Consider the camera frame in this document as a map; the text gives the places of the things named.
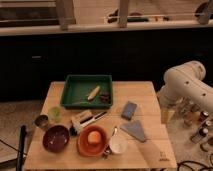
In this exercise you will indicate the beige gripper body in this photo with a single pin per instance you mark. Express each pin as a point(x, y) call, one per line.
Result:
point(166, 114)

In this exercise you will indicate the blue sponge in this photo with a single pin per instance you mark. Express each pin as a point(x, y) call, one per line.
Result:
point(128, 110)

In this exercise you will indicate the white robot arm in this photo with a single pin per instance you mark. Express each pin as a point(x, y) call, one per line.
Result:
point(185, 81)

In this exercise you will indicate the white paper cup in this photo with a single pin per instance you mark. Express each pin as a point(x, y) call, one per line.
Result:
point(118, 144)

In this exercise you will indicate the green plastic cup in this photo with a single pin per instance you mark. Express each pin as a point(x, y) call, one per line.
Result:
point(54, 114)

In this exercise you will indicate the small metal cup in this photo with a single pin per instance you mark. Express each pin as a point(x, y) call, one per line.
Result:
point(42, 122)

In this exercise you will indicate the grey folded cloth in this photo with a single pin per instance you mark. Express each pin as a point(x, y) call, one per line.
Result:
point(134, 129)

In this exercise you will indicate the dark brown toy item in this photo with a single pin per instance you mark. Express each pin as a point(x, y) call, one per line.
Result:
point(105, 97)

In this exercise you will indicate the orange fruit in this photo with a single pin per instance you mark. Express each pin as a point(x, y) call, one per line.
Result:
point(94, 137)

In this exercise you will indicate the orange bowl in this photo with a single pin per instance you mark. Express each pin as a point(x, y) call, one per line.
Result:
point(92, 150)

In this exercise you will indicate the green plastic tray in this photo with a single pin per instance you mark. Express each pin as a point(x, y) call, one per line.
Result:
point(78, 87)

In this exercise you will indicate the purple bowl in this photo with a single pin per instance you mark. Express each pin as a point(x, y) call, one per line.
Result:
point(56, 139)

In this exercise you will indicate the black pole stand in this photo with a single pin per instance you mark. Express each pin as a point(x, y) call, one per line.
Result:
point(20, 154)

